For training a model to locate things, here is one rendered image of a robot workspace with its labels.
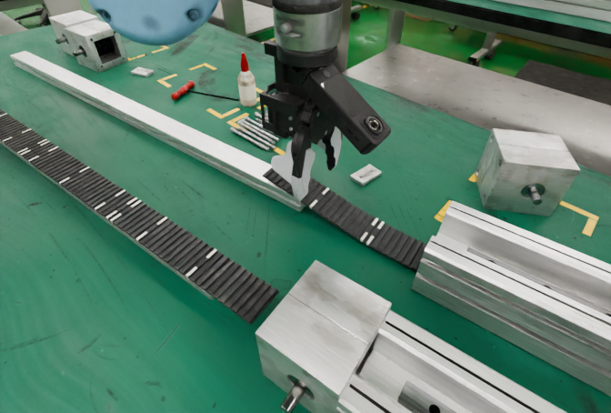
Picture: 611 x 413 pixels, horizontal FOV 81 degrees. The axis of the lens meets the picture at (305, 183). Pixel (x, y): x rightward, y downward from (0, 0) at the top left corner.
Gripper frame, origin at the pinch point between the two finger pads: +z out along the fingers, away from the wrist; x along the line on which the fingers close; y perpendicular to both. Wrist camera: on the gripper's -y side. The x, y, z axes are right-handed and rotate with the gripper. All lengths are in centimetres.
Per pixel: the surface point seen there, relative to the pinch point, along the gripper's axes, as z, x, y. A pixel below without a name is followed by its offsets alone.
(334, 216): 3.8, 1.8, -3.9
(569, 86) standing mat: 84, -265, -38
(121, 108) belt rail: 2.7, 1.9, 48.6
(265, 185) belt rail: 3.5, 2.3, 8.8
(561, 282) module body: 0.7, -1.9, -32.3
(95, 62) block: 3, -8, 76
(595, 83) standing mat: 84, -282, -52
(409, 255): 5.3, 0.7, -15.7
